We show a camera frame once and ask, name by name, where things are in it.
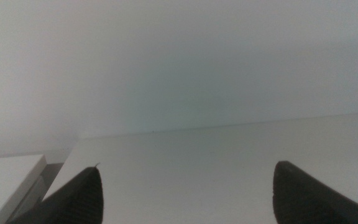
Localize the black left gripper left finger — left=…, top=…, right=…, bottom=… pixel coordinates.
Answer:
left=7, top=162, right=104, bottom=224

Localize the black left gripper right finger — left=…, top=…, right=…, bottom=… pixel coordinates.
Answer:
left=272, top=160, right=358, bottom=224

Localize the white side table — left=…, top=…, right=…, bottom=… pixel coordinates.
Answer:
left=0, top=154, right=48, bottom=224

